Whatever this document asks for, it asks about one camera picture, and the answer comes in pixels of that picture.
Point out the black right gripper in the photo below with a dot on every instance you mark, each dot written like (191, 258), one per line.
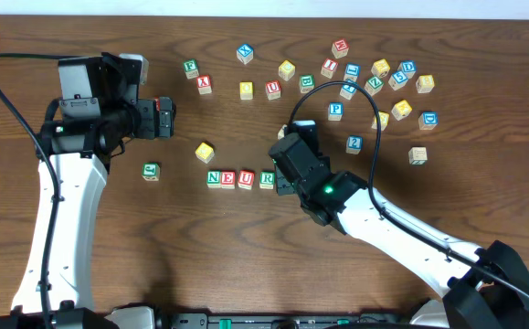
(283, 181)

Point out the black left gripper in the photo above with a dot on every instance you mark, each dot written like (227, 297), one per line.
(164, 117)

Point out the green R wooden block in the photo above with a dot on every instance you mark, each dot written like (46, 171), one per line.
(267, 180)

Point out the red u block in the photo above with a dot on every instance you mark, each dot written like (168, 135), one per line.
(246, 179)
(273, 90)

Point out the red E wooden block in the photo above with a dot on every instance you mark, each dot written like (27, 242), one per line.
(228, 179)

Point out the green N wooden block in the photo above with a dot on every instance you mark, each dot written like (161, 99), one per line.
(213, 179)

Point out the blue P wooden block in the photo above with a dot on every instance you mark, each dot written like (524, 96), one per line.
(335, 111)

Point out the yellow S wooden block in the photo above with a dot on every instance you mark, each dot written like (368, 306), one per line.
(380, 121)

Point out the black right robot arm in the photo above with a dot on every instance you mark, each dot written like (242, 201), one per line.
(478, 287)

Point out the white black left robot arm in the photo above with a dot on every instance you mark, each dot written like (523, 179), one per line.
(56, 288)

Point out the red A wooden block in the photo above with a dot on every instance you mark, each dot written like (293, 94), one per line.
(156, 104)

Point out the green J wooden block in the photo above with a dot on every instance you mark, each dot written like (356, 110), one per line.
(151, 172)

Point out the yellow O side block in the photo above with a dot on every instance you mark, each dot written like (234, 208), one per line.
(282, 131)

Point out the yellow block lower left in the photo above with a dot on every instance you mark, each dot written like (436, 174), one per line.
(205, 152)

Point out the red Y wooden block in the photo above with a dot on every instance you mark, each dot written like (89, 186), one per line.
(204, 84)

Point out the green F wooden block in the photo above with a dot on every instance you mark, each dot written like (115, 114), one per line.
(191, 69)

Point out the blue 2 wooden block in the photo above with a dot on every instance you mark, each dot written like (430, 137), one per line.
(354, 144)

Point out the yellow O top block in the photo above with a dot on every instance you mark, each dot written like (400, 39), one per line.
(246, 90)

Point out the green B wooden block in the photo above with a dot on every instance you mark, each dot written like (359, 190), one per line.
(306, 83)

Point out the blue T wooden block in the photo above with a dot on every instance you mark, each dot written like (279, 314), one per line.
(348, 90)

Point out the yellow block centre top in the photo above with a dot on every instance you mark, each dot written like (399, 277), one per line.
(286, 70)

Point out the blue X wooden block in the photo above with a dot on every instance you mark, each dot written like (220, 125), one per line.
(245, 53)

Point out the red I block upper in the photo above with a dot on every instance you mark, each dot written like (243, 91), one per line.
(329, 67)

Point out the blue L wooden block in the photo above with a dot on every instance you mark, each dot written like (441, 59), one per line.
(352, 72)

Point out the green Z wooden block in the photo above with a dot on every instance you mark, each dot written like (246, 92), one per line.
(373, 85)

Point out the green 7 wooden block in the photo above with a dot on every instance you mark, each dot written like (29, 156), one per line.
(417, 155)

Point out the yellow picture wooden block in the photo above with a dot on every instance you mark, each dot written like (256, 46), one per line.
(401, 110)

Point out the red block far top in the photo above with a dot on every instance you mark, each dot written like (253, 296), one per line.
(340, 48)

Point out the yellow monkey picture block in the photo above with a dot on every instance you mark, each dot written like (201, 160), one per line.
(380, 68)

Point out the blue 5 wooden block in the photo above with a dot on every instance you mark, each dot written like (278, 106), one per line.
(397, 80)

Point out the blue D block near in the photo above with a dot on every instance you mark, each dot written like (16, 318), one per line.
(428, 120)

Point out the blue d block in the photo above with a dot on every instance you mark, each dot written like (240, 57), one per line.
(428, 120)
(408, 68)

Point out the blue D block far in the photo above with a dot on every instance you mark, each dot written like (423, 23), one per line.
(408, 68)

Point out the yellow 8 wooden block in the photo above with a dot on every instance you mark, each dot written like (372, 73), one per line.
(425, 84)

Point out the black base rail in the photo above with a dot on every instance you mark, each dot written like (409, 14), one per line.
(230, 321)

